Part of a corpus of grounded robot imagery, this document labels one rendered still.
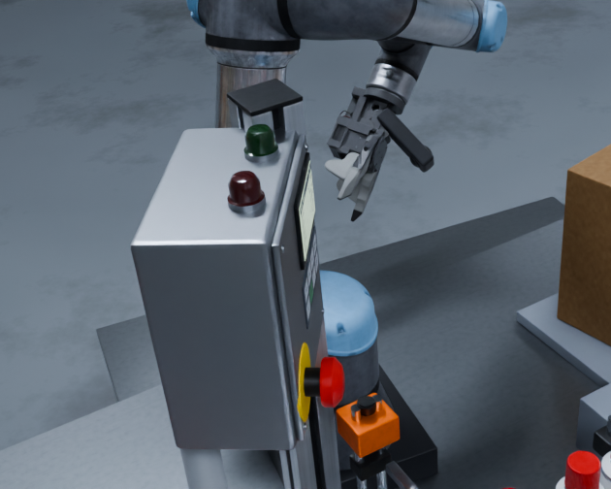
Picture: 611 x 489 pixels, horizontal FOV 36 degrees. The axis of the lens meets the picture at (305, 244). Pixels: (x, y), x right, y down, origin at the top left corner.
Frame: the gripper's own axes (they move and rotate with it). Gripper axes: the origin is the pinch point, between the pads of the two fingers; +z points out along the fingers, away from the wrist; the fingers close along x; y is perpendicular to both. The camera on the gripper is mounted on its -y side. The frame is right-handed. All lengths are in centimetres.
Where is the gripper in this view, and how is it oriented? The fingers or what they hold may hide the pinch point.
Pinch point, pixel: (349, 213)
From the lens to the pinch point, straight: 152.9
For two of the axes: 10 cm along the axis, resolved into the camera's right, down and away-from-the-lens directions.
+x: -1.8, -2.0, -9.6
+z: -3.9, 9.1, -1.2
